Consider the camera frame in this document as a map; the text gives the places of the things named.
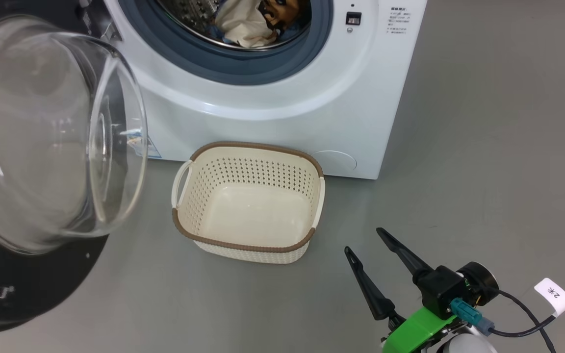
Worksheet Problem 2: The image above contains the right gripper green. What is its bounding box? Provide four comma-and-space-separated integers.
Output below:
345, 227, 460, 353

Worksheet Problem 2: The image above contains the thin black cable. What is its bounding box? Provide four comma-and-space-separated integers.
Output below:
497, 290, 558, 353
488, 269, 565, 339

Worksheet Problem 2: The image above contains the blue energy label sticker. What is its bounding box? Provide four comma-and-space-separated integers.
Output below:
135, 137, 161, 159

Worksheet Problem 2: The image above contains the teal cable connector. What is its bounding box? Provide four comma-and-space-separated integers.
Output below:
450, 298, 495, 336

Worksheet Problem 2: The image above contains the white cable tag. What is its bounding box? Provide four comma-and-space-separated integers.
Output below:
534, 278, 565, 317

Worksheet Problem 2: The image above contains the white front-load washing machine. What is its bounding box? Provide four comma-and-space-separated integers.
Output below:
101, 0, 428, 180

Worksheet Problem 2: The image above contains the cream and orange garment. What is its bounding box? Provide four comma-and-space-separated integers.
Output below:
214, 0, 312, 49

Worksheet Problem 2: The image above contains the round white filter cover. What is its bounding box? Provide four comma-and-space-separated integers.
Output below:
312, 150, 358, 172

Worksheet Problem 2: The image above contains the cream perforated laundry basket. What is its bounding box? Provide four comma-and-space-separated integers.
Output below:
171, 141, 326, 264

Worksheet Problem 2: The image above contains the glass washing machine door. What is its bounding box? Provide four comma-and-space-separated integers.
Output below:
0, 0, 149, 334

